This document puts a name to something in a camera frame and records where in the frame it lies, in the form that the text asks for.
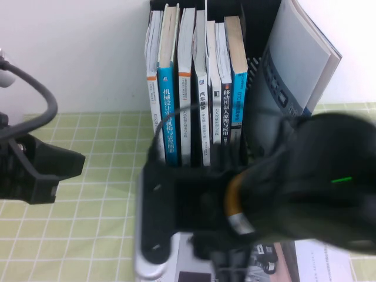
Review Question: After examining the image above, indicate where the green checked tablecloth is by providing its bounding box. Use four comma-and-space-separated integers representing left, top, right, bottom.
0, 102, 376, 282

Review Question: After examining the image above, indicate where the black spine mobile robot book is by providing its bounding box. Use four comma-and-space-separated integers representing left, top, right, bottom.
214, 22, 234, 143

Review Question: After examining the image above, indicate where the white spine car suspension book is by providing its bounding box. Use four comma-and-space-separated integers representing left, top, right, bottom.
192, 10, 212, 167

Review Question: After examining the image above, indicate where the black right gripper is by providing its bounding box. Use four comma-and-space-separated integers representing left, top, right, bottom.
172, 172, 256, 282

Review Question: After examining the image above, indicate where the brochure with container port cover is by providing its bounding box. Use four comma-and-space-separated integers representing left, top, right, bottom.
169, 231, 297, 282

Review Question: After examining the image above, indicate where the thin white booklet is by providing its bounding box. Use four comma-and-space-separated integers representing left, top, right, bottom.
203, 0, 213, 88

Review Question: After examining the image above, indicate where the black plastic book holder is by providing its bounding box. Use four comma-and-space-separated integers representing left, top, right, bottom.
149, 0, 297, 177

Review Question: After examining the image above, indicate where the white spine driverless car book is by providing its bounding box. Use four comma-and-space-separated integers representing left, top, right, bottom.
206, 20, 222, 145

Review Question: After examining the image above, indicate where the thick black camera cable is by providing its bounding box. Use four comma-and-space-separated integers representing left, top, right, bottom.
0, 48, 59, 140

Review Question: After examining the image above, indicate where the thin white orange-banded book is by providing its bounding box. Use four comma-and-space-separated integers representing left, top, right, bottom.
143, 10, 167, 164

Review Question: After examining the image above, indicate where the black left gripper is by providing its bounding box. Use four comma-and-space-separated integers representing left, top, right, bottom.
0, 129, 86, 206

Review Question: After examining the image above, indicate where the blue spine mechanical design book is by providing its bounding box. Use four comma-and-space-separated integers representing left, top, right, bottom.
157, 5, 181, 167

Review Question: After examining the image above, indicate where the thick white orange-banded book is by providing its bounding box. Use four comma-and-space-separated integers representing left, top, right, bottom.
177, 8, 196, 167

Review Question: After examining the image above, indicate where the grey blue cover brochure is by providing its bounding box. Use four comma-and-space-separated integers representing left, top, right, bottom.
249, 0, 343, 165

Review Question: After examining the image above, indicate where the blue spine DTC book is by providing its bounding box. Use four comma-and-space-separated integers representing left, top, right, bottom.
223, 16, 249, 136

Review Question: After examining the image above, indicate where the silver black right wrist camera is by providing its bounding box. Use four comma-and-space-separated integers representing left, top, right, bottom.
133, 167, 182, 281

